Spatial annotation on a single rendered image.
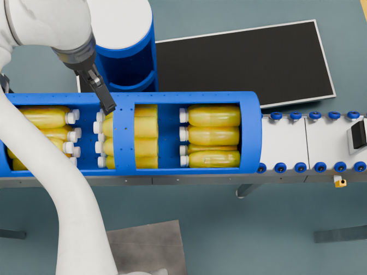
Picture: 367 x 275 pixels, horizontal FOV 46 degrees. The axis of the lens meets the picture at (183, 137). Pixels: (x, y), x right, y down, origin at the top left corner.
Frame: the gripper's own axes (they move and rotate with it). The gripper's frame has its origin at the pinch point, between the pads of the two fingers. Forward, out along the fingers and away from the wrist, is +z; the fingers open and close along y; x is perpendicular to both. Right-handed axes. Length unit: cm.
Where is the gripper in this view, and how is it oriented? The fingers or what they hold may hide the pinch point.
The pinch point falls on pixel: (94, 89)
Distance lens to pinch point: 111.4
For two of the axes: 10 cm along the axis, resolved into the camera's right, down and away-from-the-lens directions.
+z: 0.0, 3.4, 9.4
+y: 5.9, 7.6, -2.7
